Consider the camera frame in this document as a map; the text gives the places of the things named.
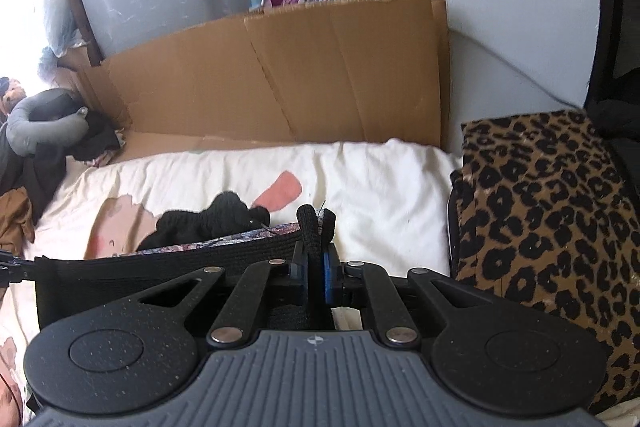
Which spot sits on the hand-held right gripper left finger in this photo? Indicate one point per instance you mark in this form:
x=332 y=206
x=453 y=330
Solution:
x=300 y=277

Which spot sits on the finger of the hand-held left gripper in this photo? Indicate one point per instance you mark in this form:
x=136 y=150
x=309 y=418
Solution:
x=12 y=267

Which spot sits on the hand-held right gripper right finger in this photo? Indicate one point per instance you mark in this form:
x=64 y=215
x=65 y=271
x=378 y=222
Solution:
x=330 y=277

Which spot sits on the black and printed shorts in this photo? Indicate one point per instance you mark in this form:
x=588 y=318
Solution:
x=150 y=264

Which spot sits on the pile of black clothes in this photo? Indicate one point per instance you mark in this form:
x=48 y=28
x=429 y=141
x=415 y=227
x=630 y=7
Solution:
x=95 y=137

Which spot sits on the brown garment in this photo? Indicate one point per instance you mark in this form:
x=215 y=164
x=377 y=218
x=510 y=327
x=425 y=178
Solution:
x=15 y=217

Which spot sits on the cream cartoon print blanket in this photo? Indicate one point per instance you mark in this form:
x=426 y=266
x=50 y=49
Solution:
x=375 y=187

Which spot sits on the grey neck pillow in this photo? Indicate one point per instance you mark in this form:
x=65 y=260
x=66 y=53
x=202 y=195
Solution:
x=30 y=127

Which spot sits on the plush bear toy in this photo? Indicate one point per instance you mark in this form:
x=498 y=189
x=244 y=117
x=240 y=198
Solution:
x=11 y=94

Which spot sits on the flattened brown cardboard box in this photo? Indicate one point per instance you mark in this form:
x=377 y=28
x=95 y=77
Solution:
x=300 y=72

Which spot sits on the leopard print pillow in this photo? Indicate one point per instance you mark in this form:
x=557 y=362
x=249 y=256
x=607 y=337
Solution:
x=540 y=217

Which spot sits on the white pillow in plastic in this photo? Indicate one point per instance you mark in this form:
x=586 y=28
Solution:
x=57 y=7

